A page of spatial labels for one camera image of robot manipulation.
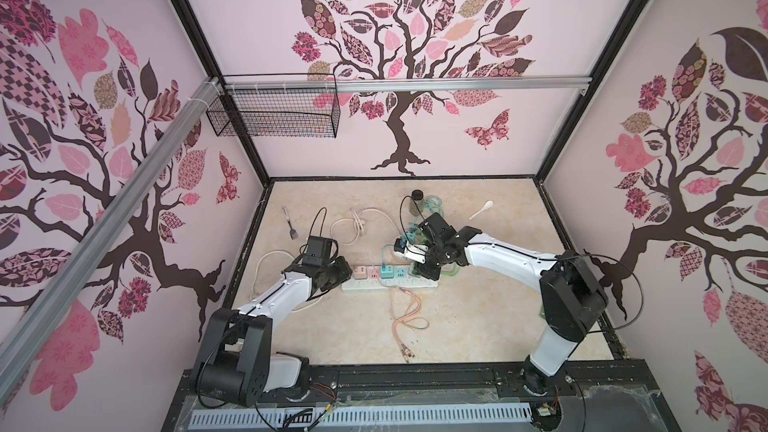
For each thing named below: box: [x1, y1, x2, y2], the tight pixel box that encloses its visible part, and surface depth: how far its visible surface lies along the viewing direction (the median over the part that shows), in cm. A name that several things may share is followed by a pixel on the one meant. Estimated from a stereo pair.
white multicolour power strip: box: [341, 264, 440, 291], surface depth 90 cm
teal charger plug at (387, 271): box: [380, 265, 395, 279], surface depth 88 cm
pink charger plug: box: [353, 265, 368, 280], surface depth 89 cm
